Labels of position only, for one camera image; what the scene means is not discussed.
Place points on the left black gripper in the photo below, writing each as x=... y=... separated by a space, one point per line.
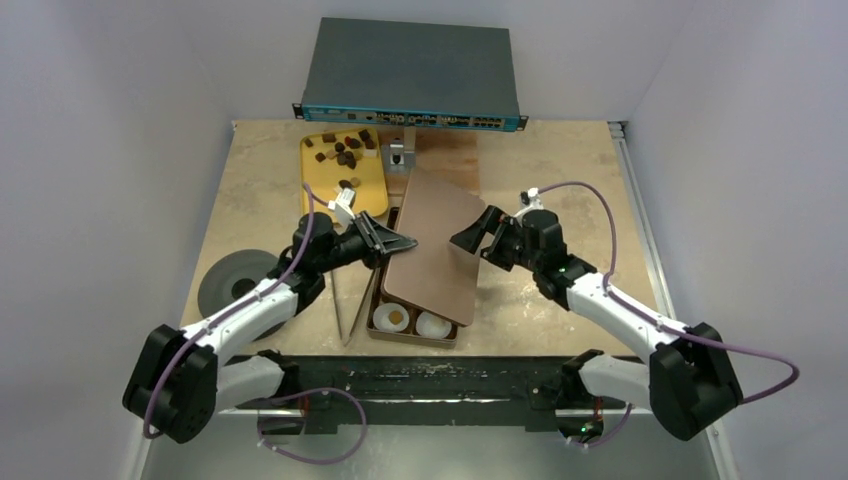
x=376 y=242

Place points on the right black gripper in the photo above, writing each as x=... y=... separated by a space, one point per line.
x=499 y=240

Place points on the brown box lid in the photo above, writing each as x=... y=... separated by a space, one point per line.
x=435 y=276

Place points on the round tan chocolate piece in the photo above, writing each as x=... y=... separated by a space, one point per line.
x=396 y=317

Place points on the metal tongs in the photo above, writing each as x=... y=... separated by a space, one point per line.
x=351 y=289

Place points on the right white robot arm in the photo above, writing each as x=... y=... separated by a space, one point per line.
x=683 y=375

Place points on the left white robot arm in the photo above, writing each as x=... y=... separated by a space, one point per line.
x=183 y=377

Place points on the brown chocolate box tray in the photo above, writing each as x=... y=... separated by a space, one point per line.
x=409 y=334

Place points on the white paper cup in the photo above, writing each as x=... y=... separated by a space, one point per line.
x=431 y=326
x=381 y=322

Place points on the wooden board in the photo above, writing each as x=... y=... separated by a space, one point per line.
x=450 y=154

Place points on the yellow tray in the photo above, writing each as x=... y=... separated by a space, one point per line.
x=351 y=157

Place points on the grey metal stand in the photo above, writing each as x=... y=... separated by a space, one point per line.
x=401 y=151

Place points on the grey round speaker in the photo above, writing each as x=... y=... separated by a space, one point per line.
x=231 y=277

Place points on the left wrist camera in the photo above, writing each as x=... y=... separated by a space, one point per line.
x=342 y=206

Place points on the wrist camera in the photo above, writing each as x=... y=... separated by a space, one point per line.
x=530 y=200
x=342 y=206

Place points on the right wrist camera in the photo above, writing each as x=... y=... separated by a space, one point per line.
x=530 y=200

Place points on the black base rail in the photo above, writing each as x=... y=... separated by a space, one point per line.
x=538 y=394

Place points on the blue network switch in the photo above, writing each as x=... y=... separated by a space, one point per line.
x=411 y=74

